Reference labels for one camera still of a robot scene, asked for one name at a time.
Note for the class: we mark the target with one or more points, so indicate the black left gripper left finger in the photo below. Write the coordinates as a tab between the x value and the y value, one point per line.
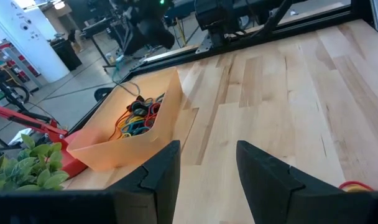
83	208

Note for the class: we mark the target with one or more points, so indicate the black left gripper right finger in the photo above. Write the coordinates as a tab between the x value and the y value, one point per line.
285	202

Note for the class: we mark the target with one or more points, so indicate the teal rubber band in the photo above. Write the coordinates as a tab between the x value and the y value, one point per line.
159	98
139	127

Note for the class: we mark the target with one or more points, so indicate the black rubber band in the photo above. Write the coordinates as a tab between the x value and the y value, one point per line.
139	107

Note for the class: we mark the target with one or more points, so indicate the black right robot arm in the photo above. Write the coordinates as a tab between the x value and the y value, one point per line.
220	15

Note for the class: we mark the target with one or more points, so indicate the orange translucent plastic bin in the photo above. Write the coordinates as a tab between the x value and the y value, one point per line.
92	149

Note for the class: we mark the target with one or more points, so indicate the black trash bin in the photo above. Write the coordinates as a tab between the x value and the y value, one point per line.
66	56

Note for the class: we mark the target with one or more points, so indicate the green plant in white pot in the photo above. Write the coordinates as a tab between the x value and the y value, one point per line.
27	168

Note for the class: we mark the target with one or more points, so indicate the red desk lamp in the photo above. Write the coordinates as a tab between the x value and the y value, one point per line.
27	119

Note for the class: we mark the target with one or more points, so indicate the white building column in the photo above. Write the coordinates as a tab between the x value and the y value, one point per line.
30	40

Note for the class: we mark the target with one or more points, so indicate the shelving with red bins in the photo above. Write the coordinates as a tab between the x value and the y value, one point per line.
8	54

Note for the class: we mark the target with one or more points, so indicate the silver metal mounting bracket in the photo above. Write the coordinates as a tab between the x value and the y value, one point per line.
212	45

